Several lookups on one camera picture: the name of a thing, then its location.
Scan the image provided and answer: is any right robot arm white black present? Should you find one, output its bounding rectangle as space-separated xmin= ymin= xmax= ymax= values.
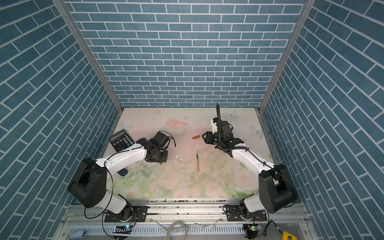
xmin=202 ymin=132 xmax=298 ymax=221

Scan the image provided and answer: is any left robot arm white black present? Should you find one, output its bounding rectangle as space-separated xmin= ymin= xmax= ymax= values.
xmin=68 ymin=131 xmax=175 ymax=222

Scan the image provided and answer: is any tan pen middle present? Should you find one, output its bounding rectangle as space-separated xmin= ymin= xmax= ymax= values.
xmin=196 ymin=153 xmax=200 ymax=172

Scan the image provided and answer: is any blue stapler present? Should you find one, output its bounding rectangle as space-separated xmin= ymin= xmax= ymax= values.
xmin=118 ymin=169 xmax=128 ymax=176

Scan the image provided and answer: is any black desk calculator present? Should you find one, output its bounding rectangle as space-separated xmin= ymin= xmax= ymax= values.
xmin=108 ymin=130 xmax=134 ymax=152

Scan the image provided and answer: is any light blue computer mouse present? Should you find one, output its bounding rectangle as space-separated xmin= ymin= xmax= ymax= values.
xmin=69 ymin=230 xmax=87 ymax=240

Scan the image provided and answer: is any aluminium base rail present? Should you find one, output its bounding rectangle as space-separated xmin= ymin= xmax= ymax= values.
xmin=54 ymin=200 xmax=316 ymax=240

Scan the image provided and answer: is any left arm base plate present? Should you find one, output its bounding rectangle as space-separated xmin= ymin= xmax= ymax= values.
xmin=104 ymin=206 xmax=149 ymax=223

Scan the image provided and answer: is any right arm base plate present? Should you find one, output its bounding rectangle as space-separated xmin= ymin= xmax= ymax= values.
xmin=222 ymin=205 xmax=267 ymax=222

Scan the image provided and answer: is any clear looped cable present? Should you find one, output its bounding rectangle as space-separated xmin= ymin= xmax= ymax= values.
xmin=165 ymin=220 xmax=189 ymax=240

